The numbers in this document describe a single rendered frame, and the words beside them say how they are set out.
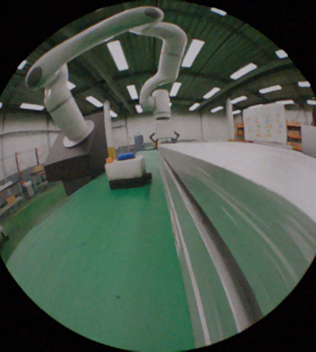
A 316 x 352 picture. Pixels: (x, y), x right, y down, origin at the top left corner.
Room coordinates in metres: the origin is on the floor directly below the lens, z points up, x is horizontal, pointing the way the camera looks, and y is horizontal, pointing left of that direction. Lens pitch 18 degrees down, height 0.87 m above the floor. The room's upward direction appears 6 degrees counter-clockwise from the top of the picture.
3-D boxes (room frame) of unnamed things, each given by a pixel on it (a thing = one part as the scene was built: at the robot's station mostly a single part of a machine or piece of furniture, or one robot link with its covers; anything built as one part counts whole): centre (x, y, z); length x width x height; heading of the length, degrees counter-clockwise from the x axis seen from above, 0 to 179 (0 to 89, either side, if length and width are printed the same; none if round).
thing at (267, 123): (1.84, -2.92, 0.97); 1.50 x 0.50 x 1.95; 1
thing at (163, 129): (0.56, -0.06, 0.95); 0.10 x 0.07 x 0.11; 91
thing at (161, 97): (0.56, -0.05, 1.09); 0.09 x 0.08 x 0.13; 106
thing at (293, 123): (3.04, -9.86, 1.58); 2.83 x 0.98 x 3.15; 1
